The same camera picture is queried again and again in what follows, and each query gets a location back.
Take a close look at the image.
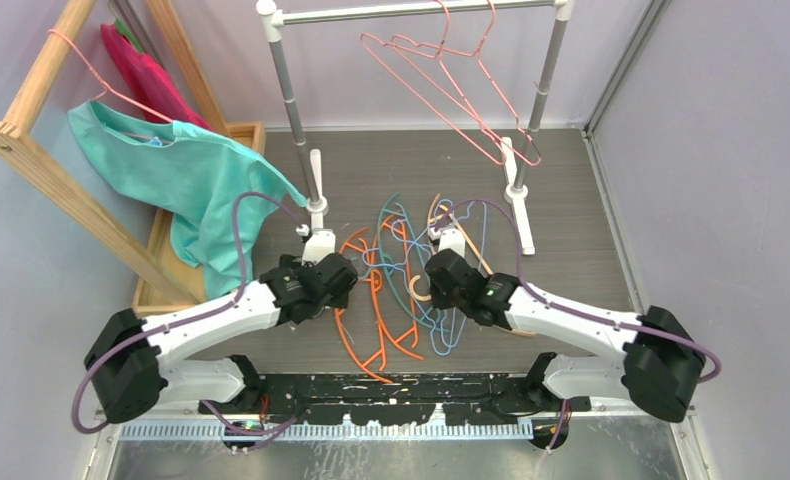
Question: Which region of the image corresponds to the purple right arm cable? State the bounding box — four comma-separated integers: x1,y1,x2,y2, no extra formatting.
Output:
442,198,722,385

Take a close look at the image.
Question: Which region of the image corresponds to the beige plastic hanger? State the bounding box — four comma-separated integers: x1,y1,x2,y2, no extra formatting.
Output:
407,193,494,302

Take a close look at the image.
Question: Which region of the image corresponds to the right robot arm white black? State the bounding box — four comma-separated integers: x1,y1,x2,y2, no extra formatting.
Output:
424,249,709,423

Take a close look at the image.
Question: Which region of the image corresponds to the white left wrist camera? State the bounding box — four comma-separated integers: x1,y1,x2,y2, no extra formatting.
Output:
296,224,336,264

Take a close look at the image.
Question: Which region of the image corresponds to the pink wire hanger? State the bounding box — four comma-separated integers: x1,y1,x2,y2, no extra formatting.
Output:
360,1,542,167
359,1,516,165

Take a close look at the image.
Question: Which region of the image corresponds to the teal plastic hanger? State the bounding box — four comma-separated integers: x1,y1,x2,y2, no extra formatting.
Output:
366,193,449,333

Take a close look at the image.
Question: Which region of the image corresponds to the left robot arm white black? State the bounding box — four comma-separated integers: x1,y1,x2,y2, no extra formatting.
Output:
84,253,359,424

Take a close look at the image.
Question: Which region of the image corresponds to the white slotted cable duct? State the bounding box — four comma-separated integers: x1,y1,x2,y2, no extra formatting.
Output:
119,419,533,441

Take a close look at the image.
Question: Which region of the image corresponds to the wooden clothes rack frame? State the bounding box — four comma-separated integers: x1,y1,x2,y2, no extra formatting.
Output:
0,1,205,305

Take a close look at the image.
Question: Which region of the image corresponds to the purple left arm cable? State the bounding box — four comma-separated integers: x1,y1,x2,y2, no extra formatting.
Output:
70,192,310,435

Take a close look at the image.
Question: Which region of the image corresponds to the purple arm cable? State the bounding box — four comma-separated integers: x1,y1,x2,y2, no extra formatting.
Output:
442,198,722,385
70,192,310,435

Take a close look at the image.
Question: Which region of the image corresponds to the pink hanger holding shirt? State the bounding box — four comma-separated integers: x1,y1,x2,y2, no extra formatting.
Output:
47,28,173,123

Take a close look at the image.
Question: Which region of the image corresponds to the teal t-shirt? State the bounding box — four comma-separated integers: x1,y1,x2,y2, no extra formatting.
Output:
68,101,307,299

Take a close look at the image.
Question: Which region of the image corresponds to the red garment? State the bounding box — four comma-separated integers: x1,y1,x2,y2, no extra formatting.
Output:
99,24,211,130

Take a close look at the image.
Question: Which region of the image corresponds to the white metal clothes rack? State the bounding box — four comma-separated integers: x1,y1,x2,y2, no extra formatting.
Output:
255,1,574,256

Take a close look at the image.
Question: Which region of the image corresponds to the orange plastic hanger right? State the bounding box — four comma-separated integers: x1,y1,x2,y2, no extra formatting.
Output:
367,213,426,372

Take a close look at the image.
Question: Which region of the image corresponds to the wooden tray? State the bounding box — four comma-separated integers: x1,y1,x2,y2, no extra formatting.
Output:
132,121,266,316

